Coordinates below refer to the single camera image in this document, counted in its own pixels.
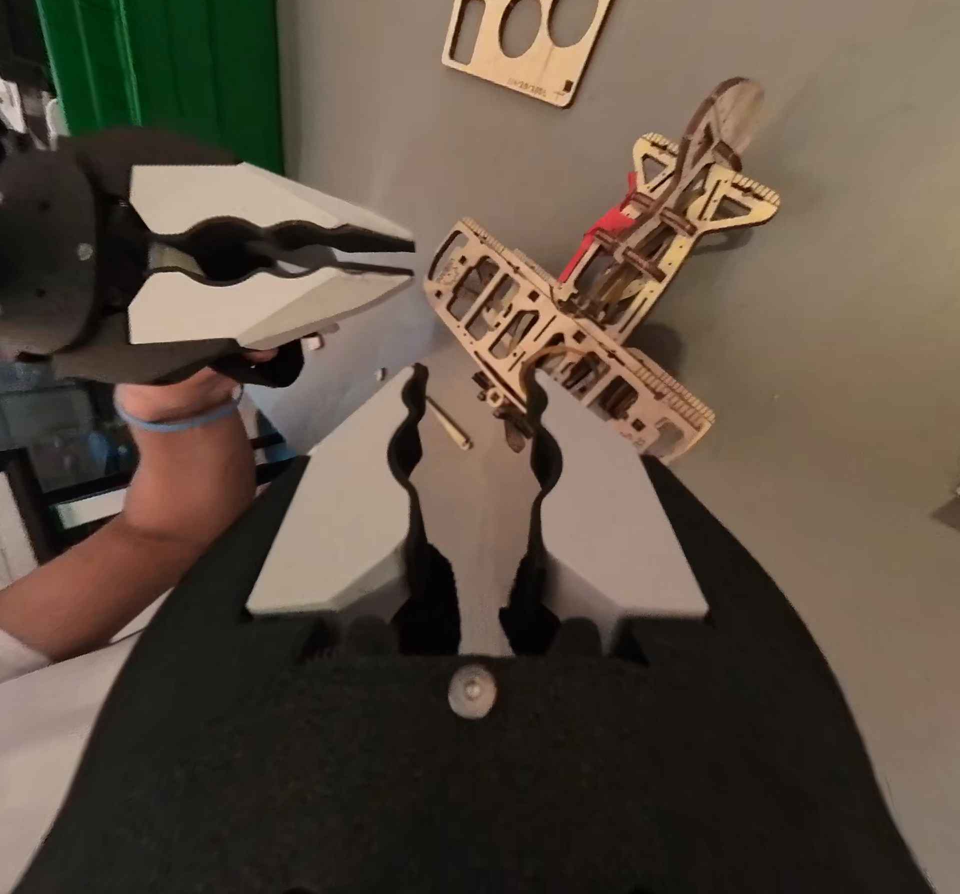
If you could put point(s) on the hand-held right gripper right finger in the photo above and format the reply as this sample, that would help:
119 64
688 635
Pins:
615 534

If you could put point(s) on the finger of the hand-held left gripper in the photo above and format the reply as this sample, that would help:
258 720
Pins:
247 193
247 309

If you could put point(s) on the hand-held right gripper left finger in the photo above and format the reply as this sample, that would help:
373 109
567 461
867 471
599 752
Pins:
330 534

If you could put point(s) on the wooden biplane model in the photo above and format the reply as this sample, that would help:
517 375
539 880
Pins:
570 324

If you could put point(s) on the person's left forearm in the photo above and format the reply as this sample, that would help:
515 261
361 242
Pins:
172 504

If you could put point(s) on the grey desk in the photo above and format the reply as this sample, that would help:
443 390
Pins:
825 309

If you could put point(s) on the person's right hand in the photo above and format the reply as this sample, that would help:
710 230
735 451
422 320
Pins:
172 399

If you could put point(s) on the blue wristband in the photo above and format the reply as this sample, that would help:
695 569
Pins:
180 425

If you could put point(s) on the pointed wooden stick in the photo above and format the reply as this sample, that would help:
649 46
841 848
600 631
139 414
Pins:
450 423

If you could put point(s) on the green storage bin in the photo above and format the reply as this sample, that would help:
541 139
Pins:
172 46

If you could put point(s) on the wooden part sheet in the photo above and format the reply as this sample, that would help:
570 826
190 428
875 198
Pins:
540 16

